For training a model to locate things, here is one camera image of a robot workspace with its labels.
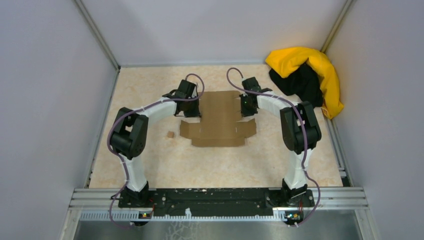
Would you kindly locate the aluminium front rail frame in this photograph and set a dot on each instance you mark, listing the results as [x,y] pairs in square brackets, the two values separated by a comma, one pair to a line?
[327,213]

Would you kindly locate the yellow cloth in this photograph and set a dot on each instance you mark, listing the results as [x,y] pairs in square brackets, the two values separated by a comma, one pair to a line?
[286,61]

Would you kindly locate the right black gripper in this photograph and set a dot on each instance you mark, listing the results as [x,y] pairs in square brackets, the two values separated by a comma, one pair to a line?
[244,112]

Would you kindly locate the small brown cardboard scrap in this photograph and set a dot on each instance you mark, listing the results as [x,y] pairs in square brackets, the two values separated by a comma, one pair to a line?
[170,134]

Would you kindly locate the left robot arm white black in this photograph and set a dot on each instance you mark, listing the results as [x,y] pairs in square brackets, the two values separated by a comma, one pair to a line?
[127,138]

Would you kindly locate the brown cardboard box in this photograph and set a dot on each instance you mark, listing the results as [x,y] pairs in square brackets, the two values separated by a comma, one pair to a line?
[220,123]

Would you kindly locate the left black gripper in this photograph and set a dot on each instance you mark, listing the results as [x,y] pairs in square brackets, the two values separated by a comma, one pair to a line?
[196,113]

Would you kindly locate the right corner aluminium post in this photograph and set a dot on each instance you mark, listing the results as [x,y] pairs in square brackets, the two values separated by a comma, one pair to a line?
[337,25]

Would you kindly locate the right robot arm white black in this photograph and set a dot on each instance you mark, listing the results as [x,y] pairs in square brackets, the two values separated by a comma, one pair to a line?
[300,134]

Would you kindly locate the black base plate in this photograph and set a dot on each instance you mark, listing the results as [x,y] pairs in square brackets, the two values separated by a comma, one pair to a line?
[205,202]

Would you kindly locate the black cloth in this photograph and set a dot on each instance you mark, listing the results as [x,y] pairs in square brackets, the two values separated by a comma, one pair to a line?
[303,82]

